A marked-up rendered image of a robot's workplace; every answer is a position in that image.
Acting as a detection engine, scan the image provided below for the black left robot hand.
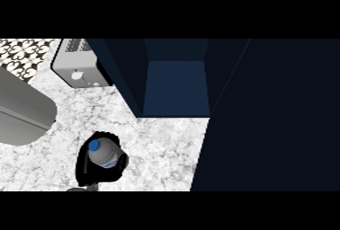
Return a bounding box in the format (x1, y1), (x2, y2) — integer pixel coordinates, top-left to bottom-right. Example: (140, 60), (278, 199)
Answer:
(72, 130), (132, 188)

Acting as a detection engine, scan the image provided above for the clear water bottle blue cap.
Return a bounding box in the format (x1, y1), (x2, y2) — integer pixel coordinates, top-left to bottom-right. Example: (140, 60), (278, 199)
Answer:
(84, 137), (124, 170)

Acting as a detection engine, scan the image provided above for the dark navy cabinet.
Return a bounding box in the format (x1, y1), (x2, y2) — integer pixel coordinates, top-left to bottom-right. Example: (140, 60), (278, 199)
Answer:
(84, 38), (253, 119)

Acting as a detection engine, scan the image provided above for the dark navy cabinet door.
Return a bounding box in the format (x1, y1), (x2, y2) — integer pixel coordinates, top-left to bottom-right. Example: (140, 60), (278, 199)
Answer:
(189, 38), (340, 192)

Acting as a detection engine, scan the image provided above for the white boxy appliance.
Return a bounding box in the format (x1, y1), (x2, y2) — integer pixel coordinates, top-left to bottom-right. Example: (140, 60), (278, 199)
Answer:
(49, 38), (115, 90)

